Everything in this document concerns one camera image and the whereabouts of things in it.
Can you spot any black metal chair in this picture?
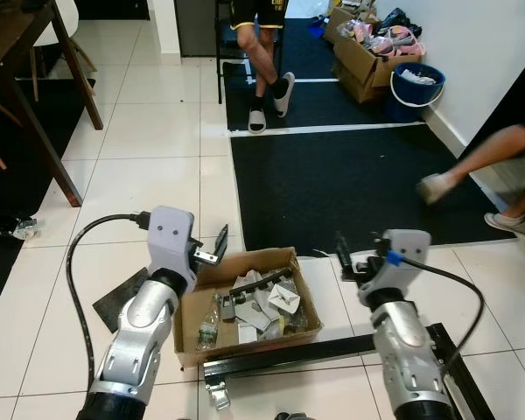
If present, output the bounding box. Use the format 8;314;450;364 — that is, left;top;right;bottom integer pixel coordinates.
213;0;285;106

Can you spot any metal caster wheel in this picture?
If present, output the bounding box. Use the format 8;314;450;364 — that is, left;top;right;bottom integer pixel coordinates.
208;383;234;412

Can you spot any dark wooden table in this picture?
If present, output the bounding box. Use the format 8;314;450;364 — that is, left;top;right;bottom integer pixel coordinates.
0;0;104;207

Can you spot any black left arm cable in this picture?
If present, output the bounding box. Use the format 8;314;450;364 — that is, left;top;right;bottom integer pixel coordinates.
66;213;152;390

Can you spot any brown cardboard trash box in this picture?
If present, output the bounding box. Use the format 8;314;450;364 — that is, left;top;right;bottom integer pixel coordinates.
173;248;325;368

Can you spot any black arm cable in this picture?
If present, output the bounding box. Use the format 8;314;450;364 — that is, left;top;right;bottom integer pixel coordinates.
66;213;152;390
383;250;486;368

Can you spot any cardboard box of clutter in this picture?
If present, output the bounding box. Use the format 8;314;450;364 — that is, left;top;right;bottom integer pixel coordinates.
331;4;425;104

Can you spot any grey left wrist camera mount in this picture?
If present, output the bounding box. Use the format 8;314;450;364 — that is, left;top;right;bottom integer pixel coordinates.
146;206;200;277

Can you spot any person in grey sneakers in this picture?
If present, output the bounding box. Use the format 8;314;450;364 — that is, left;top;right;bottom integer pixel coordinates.
417;122;525;239

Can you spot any white chair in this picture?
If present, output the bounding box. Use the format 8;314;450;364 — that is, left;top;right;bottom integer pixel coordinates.
31;0;97;102

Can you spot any long black plastic part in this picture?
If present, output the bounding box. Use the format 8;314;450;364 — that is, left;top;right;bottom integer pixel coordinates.
230;269;290;297

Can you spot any dark grey flat board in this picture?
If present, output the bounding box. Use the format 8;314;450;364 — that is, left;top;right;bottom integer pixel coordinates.
94;267;158;333

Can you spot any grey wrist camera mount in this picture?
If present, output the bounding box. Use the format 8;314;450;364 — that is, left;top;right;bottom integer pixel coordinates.
357;229;432;303
146;206;200;277

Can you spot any large black floor mat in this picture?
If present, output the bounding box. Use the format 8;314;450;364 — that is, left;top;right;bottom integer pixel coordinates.
230;122;525;256

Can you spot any white printed paper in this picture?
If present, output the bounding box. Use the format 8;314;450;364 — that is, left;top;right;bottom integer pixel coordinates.
267;282;300;314

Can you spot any black metal cart frame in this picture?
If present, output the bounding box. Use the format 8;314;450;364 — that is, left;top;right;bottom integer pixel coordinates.
201;324;495;420

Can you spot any small black floor mat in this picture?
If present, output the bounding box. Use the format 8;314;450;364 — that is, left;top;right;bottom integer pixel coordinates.
223;17;421;134

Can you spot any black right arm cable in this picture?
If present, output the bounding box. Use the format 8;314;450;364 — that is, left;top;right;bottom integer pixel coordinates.
383;250;486;368

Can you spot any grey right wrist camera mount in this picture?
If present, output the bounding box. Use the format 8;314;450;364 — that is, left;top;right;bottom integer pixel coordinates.
357;229;432;303

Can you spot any blue bucket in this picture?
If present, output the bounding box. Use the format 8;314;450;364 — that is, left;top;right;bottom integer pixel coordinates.
389;61;445;122

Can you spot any clear plastic bottle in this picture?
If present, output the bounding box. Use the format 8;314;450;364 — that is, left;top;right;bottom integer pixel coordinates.
197;293;224;351

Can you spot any person in black shorts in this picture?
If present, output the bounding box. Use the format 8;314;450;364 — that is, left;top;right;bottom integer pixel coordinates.
230;0;296;134

